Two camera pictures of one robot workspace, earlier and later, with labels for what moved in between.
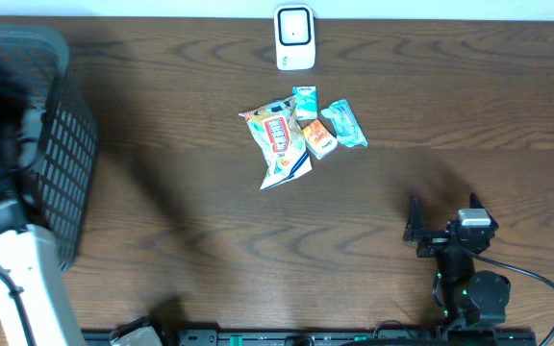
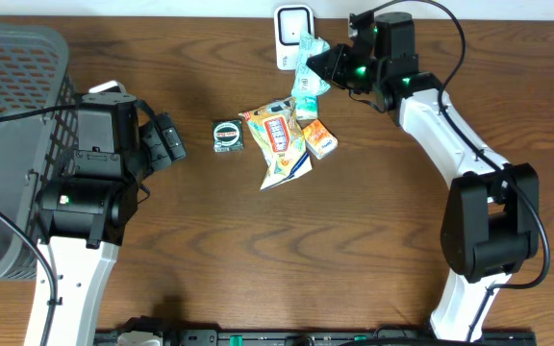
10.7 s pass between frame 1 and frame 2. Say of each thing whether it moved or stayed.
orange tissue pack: stayed
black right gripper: moved
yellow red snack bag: stayed
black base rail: stayed
